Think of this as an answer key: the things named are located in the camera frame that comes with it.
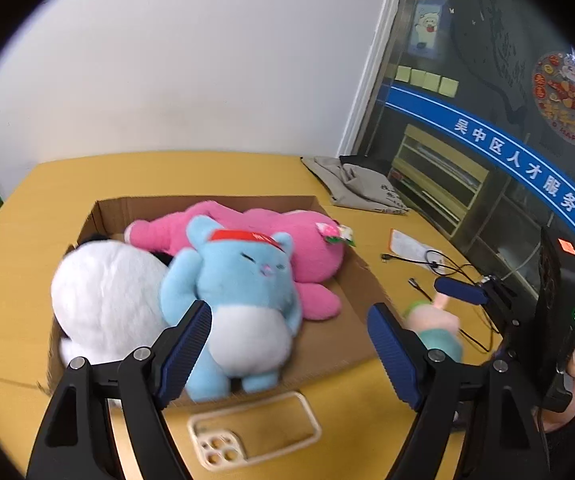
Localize brown cardboard box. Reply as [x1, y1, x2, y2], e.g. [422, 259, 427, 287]
[47, 195, 393, 406]

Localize dark tree window decal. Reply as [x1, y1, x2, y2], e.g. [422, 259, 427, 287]
[455, 0, 532, 128]

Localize yellow shelf behind glass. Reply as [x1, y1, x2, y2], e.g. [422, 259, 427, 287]
[389, 124, 491, 237]

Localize grey cloth bag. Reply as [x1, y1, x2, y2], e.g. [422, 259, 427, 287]
[301, 156, 411, 216]

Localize black cable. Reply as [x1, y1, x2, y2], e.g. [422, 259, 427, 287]
[381, 250, 483, 283]
[408, 278, 501, 353]

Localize cartoon window poster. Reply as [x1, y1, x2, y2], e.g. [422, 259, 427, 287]
[407, 0, 451, 59]

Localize pink plush toy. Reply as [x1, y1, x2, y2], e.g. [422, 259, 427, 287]
[124, 201, 347, 322]

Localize white paper orange edge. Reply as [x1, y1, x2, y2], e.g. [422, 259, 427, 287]
[390, 228, 449, 275]

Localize clear phone case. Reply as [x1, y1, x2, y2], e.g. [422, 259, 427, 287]
[187, 391, 322, 471]

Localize round red window sticker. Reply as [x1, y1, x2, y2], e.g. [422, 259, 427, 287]
[532, 51, 575, 149]

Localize grey window frame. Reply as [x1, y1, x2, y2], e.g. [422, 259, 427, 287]
[340, 0, 415, 159]

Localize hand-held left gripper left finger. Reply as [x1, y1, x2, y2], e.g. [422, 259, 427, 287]
[27, 299, 214, 480]

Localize white plush toy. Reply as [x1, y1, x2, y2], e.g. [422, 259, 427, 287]
[50, 232, 173, 406]

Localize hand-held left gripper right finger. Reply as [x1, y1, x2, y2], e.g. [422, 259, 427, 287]
[367, 302, 551, 480]

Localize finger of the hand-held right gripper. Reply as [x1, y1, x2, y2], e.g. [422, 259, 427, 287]
[434, 275, 521, 333]

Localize blue plush cat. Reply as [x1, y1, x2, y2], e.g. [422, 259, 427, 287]
[160, 215, 304, 403]

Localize small pink teal doll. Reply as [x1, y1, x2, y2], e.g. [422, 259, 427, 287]
[402, 292, 465, 363]

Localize blue window band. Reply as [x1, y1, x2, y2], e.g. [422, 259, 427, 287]
[384, 84, 575, 261]

